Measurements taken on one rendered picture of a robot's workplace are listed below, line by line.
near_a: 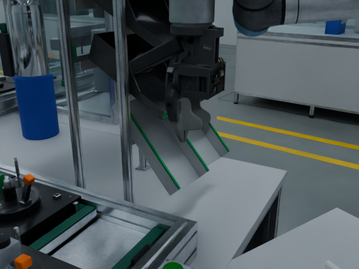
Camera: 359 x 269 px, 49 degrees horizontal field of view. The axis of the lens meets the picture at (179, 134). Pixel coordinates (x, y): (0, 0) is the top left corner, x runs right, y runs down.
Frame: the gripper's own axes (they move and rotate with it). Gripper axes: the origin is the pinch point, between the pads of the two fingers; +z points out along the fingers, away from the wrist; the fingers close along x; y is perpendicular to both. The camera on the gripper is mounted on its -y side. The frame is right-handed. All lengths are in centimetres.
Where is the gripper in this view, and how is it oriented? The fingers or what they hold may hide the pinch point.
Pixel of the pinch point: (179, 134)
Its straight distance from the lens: 74.0
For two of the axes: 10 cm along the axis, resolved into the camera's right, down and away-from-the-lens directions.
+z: -0.1, 9.3, 3.6
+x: 4.7, -3.2, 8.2
